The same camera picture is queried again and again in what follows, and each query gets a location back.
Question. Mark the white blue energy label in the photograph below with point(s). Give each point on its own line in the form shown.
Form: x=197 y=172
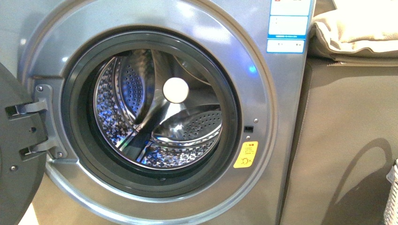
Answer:
x=288 y=23

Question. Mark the white woven laundry basket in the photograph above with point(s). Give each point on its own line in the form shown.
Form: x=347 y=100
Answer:
x=390 y=215

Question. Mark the washing machine door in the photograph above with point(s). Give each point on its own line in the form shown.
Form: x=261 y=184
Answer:
x=20 y=172

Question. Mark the grey front-load washing machine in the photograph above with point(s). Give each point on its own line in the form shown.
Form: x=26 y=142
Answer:
x=146 y=105

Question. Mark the beige folded cloth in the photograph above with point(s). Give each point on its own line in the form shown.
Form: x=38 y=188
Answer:
x=357 y=32

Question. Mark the orange warning sticker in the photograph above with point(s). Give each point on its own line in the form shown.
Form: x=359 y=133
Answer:
x=246 y=155

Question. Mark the brown cabinet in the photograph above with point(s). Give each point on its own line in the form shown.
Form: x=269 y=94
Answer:
x=345 y=143

